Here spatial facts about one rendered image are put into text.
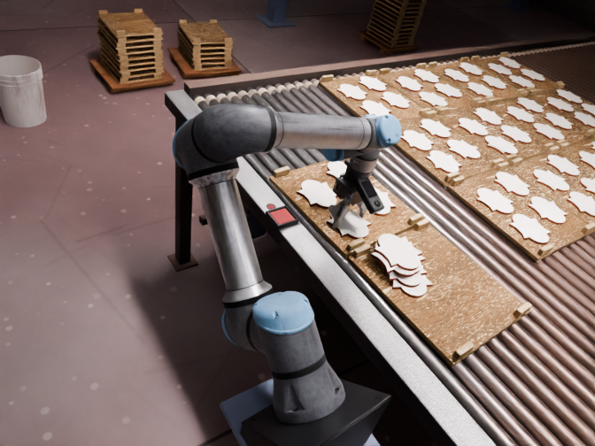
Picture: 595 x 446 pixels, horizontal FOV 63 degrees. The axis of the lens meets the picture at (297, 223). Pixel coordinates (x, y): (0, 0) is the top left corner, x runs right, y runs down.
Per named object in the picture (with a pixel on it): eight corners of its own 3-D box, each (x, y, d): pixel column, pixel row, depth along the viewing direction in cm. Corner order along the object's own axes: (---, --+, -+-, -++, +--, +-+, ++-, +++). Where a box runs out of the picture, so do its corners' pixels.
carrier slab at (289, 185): (344, 258, 144) (345, 254, 142) (268, 180, 166) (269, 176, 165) (423, 224, 162) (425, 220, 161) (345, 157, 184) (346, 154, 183)
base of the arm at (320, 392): (291, 434, 92) (276, 385, 91) (266, 406, 106) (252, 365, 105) (359, 399, 97) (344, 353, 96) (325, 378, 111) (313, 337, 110)
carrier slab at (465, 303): (451, 367, 121) (453, 364, 120) (346, 260, 143) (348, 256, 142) (529, 313, 139) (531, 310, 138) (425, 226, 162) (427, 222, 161)
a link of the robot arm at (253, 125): (212, 88, 89) (402, 105, 116) (190, 104, 98) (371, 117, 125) (219, 150, 89) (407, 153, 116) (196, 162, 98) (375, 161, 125)
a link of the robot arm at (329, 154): (341, 127, 120) (373, 119, 126) (314, 137, 129) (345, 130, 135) (350, 158, 120) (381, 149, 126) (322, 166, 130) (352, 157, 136)
